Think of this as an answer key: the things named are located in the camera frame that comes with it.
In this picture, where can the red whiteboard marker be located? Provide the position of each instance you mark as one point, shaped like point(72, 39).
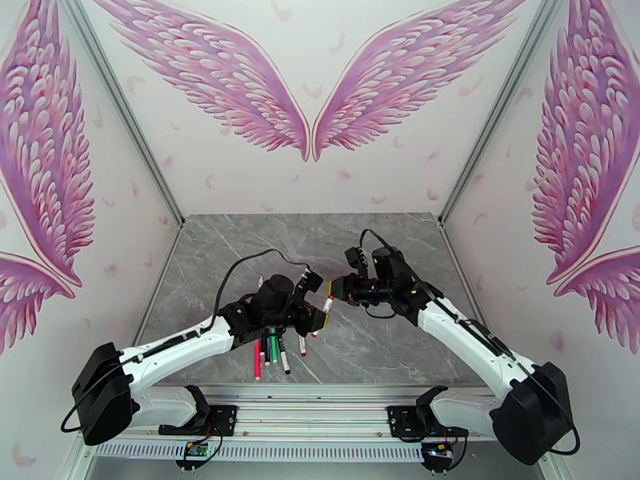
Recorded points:
point(328, 304)
point(302, 346)

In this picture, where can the slim green pen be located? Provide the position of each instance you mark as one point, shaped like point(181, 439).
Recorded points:
point(274, 348)

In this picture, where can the slim black pen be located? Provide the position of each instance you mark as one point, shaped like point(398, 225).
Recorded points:
point(268, 356)

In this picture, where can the slim pink pen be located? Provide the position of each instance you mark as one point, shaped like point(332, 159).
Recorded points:
point(258, 363)

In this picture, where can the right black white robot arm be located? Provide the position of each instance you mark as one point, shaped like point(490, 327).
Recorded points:
point(465, 338)

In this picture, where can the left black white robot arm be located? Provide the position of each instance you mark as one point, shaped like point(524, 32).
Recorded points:
point(170, 343)

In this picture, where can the small circuit board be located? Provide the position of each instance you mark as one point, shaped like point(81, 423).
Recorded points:
point(196, 449)
point(437, 449)

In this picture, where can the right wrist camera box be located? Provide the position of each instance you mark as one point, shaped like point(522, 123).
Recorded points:
point(355, 257)

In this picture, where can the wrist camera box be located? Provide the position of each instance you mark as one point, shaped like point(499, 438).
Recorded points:
point(355, 257)
point(309, 283)

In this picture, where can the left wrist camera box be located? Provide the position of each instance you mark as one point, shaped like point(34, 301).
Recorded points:
point(309, 283)

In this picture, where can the aluminium frame bar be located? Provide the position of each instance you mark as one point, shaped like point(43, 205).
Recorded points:
point(168, 258)
point(454, 258)

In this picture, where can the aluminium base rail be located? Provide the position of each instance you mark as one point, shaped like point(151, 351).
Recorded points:
point(310, 413)

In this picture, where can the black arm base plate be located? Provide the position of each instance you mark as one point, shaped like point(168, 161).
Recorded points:
point(225, 418)
point(400, 418)

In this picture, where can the aluminium frame post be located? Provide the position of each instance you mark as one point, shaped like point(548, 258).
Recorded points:
point(120, 101)
point(506, 101)

